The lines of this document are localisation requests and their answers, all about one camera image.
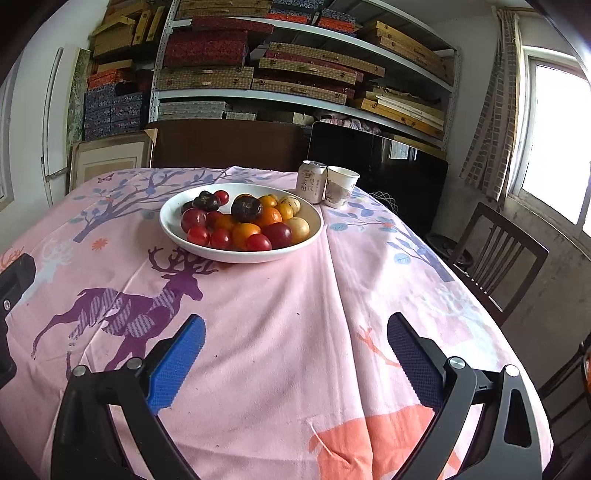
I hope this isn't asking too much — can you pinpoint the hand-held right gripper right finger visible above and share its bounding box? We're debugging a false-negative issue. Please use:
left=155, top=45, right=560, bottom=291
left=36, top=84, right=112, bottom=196
left=387, top=312, right=542, bottom=480

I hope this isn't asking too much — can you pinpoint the black monitor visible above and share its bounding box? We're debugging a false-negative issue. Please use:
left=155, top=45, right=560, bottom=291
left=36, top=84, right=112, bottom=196
left=307, top=121, right=450, bottom=234

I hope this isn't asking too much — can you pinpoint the wooden picture frame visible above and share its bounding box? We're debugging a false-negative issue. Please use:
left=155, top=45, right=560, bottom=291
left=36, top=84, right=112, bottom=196
left=69, top=129, right=158, bottom=192

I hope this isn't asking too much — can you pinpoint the stack of woven flat boxes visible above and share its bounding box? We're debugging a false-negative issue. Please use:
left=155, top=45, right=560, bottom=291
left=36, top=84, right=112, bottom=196
left=157, top=0, right=455, bottom=139

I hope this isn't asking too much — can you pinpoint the green marbled board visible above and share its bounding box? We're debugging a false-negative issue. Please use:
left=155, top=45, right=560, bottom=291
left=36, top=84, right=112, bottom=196
left=65, top=48, right=93, bottom=144

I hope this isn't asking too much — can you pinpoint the window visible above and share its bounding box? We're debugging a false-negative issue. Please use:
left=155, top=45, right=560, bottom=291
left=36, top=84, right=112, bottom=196
left=508, top=46, right=591, bottom=236

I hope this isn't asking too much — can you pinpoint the brick pattern curtain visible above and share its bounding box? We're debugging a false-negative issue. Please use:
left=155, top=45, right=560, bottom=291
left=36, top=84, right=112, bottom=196
left=459, top=7, right=522, bottom=201

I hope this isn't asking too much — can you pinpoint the white plate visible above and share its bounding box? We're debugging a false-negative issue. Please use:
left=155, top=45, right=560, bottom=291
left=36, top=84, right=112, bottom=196
left=159, top=183, right=323, bottom=264

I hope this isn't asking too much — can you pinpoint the brown wooden board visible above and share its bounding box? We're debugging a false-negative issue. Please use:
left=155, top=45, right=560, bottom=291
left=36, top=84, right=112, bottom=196
left=147, top=121, right=311, bottom=170

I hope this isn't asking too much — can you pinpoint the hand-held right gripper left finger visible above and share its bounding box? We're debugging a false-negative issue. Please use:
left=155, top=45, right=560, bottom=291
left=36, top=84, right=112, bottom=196
left=51, top=314, right=207, bottom=480

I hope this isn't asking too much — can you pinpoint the white board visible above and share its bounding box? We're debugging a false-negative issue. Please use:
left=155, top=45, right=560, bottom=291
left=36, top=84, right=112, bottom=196
left=41, top=46, right=79, bottom=206

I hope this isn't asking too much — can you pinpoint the black round stool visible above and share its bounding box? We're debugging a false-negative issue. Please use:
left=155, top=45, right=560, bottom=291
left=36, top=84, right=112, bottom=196
left=425, top=233, right=474, bottom=268

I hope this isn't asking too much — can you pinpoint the pile of mixed fruit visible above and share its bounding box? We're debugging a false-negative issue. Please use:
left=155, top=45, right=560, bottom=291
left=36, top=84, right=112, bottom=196
left=180, top=189, right=293, bottom=252

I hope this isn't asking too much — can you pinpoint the dark wooden chair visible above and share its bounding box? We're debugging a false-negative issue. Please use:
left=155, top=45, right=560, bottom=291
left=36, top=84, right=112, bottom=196
left=445, top=202, right=550, bottom=328
left=538, top=335, right=591, bottom=480

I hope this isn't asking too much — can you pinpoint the stack of blue floral boxes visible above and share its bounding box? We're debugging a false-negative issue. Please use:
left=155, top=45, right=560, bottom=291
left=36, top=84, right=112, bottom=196
left=83, top=69, right=153, bottom=141

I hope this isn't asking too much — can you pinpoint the black wire mesh cover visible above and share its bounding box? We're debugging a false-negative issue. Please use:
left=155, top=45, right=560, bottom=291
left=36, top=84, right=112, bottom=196
left=369, top=189, right=399, bottom=214

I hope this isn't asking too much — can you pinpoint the stack of tan boxes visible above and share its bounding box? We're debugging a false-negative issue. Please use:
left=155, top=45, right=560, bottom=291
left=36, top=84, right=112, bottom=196
left=92, top=0, right=169, bottom=63

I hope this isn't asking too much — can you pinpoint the white metal shelf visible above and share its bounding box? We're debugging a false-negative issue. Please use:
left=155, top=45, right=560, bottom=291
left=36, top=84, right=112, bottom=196
left=150, top=0, right=462, bottom=148

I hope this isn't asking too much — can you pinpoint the pink printed tablecloth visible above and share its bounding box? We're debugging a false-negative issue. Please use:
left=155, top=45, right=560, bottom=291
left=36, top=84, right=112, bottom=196
left=0, top=166, right=555, bottom=480

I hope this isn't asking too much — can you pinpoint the white paper cup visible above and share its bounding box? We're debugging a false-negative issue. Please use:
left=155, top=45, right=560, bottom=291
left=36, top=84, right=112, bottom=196
left=323, top=166, right=360, bottom=209

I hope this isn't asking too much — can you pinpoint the beige drink can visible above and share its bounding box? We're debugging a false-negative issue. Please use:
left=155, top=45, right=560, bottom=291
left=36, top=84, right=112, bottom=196
left=297, top=160, right=328, bottom=205

